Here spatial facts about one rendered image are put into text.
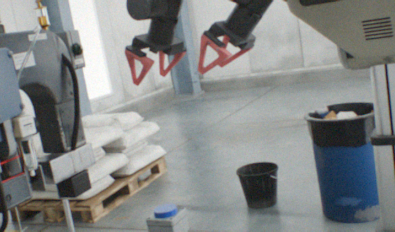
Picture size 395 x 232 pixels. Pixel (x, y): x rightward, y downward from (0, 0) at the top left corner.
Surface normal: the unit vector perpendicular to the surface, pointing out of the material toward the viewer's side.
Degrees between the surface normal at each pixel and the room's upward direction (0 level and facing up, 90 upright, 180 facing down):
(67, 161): 90
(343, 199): 93
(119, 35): 90
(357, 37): 130
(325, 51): 90
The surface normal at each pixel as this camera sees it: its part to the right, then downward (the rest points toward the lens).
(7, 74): 0.99, -0.16
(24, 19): 0.89, -0.07
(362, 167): 0.07, 0.21
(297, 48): -0.43, 0.23
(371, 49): -0.22, 0.80
